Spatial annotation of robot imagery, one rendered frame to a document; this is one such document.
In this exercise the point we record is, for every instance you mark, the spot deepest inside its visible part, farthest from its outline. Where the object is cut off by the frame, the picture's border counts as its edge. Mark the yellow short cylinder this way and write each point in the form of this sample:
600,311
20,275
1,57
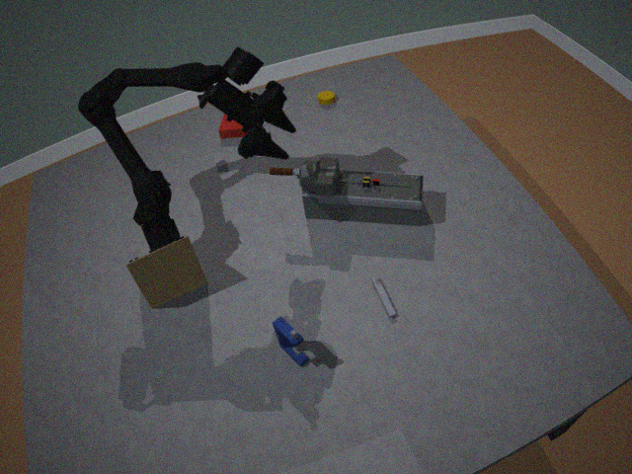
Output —
326,98

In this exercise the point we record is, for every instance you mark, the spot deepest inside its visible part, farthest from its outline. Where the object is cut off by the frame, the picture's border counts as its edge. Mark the red rectangular block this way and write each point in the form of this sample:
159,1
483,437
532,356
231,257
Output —
230,128

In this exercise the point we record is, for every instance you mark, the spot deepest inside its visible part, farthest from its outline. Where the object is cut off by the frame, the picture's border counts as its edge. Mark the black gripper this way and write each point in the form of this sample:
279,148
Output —
257,141

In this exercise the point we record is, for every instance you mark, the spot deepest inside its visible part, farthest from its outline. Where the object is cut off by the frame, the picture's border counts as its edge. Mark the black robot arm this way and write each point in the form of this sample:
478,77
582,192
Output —
150,187

